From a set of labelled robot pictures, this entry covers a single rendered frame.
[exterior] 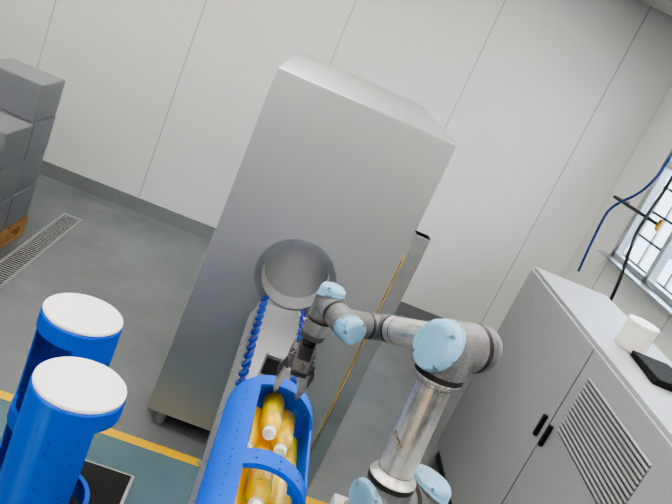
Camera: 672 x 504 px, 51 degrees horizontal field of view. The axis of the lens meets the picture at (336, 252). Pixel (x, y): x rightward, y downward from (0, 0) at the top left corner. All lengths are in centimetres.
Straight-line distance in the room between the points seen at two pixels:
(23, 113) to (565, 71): 433
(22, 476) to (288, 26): 465
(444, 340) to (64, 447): 120
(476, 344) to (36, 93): 387
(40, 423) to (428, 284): 498
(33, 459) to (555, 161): 532
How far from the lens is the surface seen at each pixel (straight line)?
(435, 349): 154
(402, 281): 271
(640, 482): 294
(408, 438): 164
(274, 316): 338
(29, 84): 497
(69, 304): 266
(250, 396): 216
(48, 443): 224
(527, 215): 670
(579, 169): 673
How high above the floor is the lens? 230
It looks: 17 degrees down
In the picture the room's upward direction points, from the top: 24 degrees clockwise
